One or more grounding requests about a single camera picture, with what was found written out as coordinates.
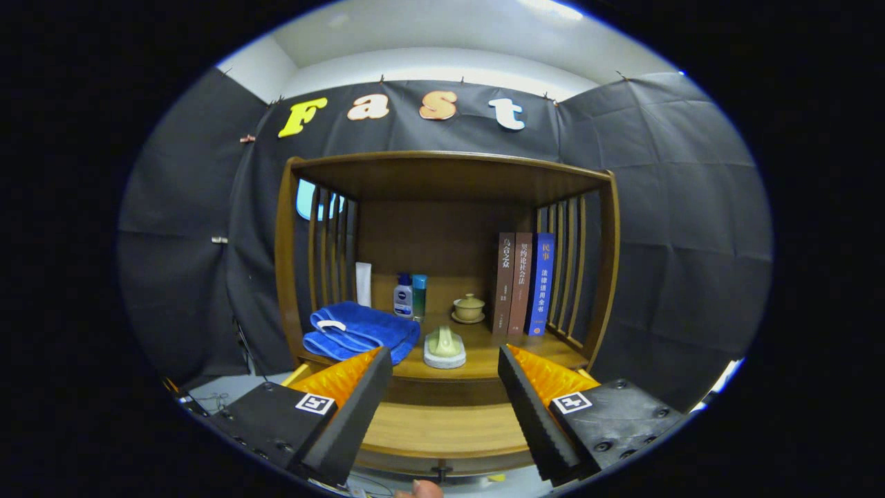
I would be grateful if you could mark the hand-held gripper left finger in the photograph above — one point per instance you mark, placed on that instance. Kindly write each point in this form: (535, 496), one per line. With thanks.
(356, 422)

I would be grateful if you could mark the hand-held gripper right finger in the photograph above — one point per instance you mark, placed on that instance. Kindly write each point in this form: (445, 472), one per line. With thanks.
(534, 422)

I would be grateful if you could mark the wooden drawer with black knob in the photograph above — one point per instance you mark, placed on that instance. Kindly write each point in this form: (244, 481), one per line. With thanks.
(442, 425)

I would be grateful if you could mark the wooden countertop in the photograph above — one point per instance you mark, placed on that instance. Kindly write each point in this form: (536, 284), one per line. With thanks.
(484, 353)

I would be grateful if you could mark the wooden cabinet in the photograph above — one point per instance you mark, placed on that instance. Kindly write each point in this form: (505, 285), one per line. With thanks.
(442, 176)

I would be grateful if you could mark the folded blue towel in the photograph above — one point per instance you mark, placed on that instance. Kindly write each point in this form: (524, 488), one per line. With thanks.
(359, 332)

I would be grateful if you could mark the white bottle with blue cap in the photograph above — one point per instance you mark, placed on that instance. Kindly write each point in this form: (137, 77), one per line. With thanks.
(403, 301)

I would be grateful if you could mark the beige lidded teacup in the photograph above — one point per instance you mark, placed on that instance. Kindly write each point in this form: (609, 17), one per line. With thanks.
(469, 309)

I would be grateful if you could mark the white tube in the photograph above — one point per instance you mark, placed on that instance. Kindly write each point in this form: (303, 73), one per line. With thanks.
(364, 285)

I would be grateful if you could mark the blue book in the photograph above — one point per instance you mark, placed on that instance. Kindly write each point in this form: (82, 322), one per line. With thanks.
(541, 283)

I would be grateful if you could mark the reddish brown book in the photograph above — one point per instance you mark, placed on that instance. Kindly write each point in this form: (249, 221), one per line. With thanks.
(520, 283)

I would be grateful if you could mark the teal bottle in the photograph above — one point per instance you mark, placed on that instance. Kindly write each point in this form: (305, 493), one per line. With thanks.
(420, 297)

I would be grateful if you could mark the dark brown book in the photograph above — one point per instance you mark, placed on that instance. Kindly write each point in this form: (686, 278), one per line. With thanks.
(504, 283)

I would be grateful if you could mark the black device with orange parts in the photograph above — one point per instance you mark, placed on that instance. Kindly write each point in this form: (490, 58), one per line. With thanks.
(185, 398)

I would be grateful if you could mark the white object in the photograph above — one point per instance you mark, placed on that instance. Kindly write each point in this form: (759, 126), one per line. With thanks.
(726, 380)

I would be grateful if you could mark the black backdrop cloth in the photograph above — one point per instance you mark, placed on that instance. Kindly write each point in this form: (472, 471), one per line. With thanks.
(677, 242)

